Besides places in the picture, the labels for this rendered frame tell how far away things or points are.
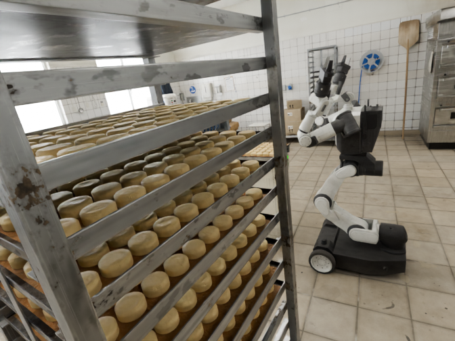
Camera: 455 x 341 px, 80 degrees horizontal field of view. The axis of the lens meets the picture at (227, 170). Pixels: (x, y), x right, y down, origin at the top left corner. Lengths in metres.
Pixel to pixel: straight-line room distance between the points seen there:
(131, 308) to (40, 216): 0.26
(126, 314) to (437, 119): 5.12
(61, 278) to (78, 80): 0.21
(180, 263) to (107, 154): 0.28
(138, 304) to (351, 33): 5.98
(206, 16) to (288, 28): 5.85
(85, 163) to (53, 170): 0.04
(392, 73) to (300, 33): 1.92
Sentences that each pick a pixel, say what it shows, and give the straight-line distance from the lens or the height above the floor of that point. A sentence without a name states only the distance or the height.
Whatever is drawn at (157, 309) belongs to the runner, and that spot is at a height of 1.24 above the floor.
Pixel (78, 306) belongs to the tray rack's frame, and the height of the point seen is 1.36.
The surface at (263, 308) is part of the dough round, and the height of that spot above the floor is 0.86.
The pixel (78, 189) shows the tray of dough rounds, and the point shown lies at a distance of 0.56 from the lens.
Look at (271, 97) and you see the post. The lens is 0.75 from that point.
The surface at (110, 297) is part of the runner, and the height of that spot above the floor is 1.32.
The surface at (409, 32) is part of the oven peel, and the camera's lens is 6.13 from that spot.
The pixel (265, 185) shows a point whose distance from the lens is 2.39.
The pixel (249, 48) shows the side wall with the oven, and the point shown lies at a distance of 6.64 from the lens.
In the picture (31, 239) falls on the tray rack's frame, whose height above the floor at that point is 1.46.
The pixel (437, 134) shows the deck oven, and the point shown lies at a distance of 5.40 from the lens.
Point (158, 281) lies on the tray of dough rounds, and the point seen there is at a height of 1.24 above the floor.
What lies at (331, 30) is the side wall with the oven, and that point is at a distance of 6.22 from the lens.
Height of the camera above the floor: 1.57
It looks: 19 degrees down
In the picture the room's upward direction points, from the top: 9 degrees counter-clockwise
